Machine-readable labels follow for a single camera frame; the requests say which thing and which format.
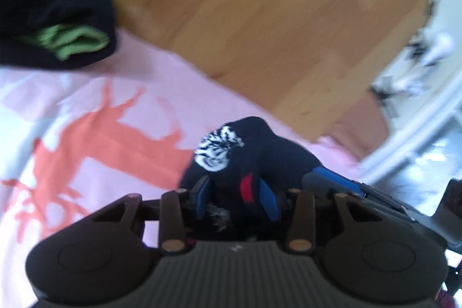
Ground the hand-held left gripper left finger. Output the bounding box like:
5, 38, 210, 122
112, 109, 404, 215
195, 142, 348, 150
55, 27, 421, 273
93, 175, 213, 255

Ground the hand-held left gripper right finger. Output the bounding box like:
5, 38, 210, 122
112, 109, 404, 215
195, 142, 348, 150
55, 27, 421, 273
257, 180, 380, 254

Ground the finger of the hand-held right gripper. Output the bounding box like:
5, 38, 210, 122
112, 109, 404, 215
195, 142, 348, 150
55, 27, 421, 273
301, 167, 366, 198

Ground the navy red white patterned sweater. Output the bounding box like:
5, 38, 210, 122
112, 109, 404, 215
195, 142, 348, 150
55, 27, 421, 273
179, 117, 323, 244

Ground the wooden headboard panel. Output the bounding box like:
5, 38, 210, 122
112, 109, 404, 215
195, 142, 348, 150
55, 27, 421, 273
59, 0, 434, 147

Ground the pink printed bed sheet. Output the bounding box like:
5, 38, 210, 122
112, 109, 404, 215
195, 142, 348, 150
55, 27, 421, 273
0, 29, 362, 308

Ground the black garment with green trim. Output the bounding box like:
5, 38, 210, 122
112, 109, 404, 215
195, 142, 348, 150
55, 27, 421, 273
0, 0, 118, 71

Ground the white window frame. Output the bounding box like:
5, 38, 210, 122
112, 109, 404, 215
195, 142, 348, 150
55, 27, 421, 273
361, 75, 462, 182

